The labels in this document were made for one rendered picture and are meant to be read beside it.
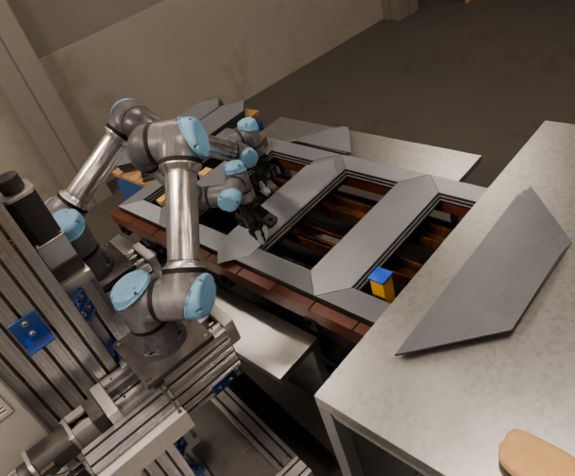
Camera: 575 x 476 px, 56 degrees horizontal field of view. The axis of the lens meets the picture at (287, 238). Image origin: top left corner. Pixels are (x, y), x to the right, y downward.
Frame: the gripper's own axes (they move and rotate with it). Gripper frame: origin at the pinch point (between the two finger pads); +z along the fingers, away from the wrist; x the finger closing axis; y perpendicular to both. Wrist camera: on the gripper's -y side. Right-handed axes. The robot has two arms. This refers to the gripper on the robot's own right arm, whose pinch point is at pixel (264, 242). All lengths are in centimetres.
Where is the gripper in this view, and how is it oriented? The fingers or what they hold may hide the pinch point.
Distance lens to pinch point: 207.7
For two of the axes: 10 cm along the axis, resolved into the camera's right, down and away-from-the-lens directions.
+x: -6.4, 6.0, -4.8
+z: 2.4, 7.5, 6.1
